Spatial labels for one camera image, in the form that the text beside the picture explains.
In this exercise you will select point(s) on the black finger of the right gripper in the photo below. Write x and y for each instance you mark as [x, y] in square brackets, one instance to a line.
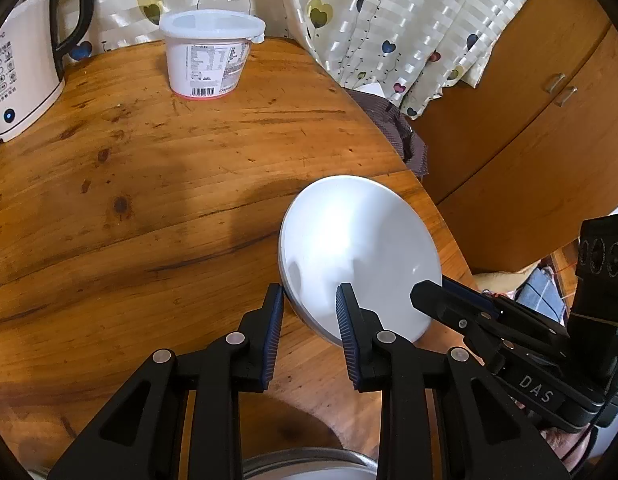
[465, 293]
[466, 312]

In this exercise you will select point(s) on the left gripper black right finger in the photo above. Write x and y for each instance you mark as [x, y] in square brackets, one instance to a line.
[442, 413]

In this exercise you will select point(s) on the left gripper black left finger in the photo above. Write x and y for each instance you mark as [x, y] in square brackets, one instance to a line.
[138, 433]

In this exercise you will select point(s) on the small white bowl blue stripe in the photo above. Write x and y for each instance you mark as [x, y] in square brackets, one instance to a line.
[348, 229]

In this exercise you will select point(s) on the stainless steel bowl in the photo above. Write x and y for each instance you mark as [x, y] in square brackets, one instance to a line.
[306, 455]

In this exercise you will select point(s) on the large white bowl blue stripe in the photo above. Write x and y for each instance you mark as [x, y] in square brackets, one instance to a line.
[314, 471]

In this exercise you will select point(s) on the person's right hand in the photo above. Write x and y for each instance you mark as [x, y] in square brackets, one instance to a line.
[573, 450]

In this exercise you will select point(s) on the wooden cabinet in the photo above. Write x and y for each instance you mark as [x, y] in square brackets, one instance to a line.
[517, 163]

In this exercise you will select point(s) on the dark striped cloth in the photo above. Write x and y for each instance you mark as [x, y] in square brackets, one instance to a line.
[397, 130]

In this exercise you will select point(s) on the heart pattern curtain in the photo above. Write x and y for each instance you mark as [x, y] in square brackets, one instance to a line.
[412, 49]

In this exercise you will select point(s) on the white plastic tub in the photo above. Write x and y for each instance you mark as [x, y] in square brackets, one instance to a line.
[206, 50]

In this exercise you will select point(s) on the white electric kettle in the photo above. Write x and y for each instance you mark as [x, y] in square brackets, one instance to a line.
[31, 59]

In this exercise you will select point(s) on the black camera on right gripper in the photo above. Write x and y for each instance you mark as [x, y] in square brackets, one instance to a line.
[594, 312]

